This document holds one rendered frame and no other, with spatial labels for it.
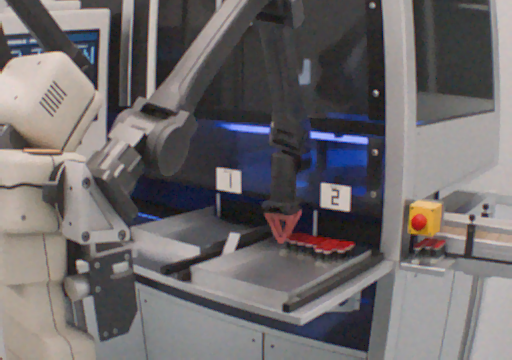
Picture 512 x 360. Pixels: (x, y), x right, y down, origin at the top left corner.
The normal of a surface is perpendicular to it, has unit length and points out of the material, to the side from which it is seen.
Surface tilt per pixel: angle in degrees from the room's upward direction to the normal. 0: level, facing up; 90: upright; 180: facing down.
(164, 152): 104
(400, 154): 90
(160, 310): 90
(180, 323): 90
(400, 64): 90
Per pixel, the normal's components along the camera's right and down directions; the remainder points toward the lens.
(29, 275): 0.79, 0.11
